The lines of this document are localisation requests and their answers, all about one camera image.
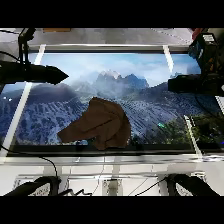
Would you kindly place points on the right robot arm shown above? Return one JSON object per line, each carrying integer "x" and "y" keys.
{"x": 193, "y": 84}

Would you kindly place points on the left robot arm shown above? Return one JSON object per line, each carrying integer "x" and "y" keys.
{"x": 30, "y": 73}

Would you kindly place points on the brown garment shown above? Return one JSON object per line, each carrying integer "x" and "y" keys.
{"x": 103, "y": 123}

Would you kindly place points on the silver frame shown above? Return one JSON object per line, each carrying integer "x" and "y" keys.
{"x": 112, "y": 187}

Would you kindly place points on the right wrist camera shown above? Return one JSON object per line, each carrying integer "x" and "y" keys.
{"x": 205, "y": 50}

